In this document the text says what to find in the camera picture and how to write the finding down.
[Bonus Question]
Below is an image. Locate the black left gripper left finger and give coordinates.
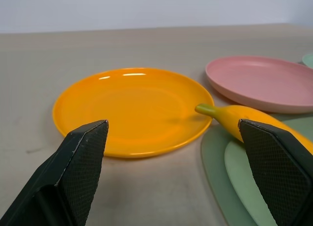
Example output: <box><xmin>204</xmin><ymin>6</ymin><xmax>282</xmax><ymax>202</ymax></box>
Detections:
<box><xmin>0</xmin><ymin>119</ymin><xmax>109</xmax><ymax>226</ymax></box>

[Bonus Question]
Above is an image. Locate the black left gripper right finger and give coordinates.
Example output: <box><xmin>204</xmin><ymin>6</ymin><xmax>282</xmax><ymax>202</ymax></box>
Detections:
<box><xmin>238</xmin><ymin>118</ymin><xmax>313</xmax><ymax>226</ymax></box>

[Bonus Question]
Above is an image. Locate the green plastic plate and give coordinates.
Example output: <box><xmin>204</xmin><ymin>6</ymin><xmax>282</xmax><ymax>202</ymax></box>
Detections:
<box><xmin>201</xmin><ymin>113</ymin><xmax>313</xmax><ymax>226</ymax></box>

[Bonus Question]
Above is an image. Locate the pink plastic plate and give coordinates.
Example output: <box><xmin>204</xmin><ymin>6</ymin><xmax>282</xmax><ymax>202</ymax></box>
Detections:
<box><xmin>205</xmin><ymin>55</ymin><xmax>313</xmax><ymax>114</ymax></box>

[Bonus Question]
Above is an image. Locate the orange plastic plate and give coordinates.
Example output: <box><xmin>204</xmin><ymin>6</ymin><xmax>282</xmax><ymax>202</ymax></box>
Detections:
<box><xmin>52</xmin><ymin>67</ymin><xmax>215</xmax><ymax>159</ymax></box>

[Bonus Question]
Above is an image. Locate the yellow toy banana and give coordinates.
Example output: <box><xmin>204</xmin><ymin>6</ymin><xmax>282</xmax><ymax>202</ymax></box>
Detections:
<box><xmin>194</xmin><ymin>103</ymin><xmax>313</xmax><ymax>155</ymax></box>

